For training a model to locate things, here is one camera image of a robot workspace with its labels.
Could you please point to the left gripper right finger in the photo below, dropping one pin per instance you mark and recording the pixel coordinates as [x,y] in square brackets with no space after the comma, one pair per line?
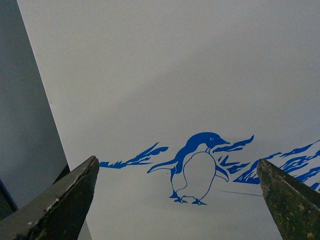
[294,206]

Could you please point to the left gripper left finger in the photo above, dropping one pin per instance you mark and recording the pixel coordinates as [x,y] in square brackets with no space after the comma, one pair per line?
[59,212]

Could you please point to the grey tall refrigerator cabinet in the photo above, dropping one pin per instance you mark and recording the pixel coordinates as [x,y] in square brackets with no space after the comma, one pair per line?
[31,153]

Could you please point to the white chest freezer with penguins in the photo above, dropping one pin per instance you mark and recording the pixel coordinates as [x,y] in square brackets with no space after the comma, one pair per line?
[122,76]

